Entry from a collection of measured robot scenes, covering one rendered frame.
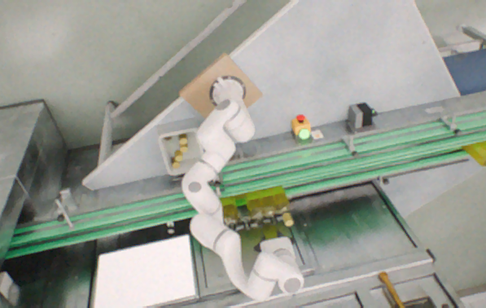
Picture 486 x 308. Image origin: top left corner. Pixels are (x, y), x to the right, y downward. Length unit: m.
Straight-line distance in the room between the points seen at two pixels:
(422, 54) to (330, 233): 0.88
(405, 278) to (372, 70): 0.88
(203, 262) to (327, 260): 0.52
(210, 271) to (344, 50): 1.08
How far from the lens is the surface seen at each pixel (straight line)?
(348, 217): 1.97
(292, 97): 1.84
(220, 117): 1.40
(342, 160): 1.91
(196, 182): 1.35
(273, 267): 1.18
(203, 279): 1.74
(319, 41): 1.76
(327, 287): 1.71
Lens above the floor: 2.27
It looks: 51 degrees down
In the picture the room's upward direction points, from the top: 163 degrees clockwise
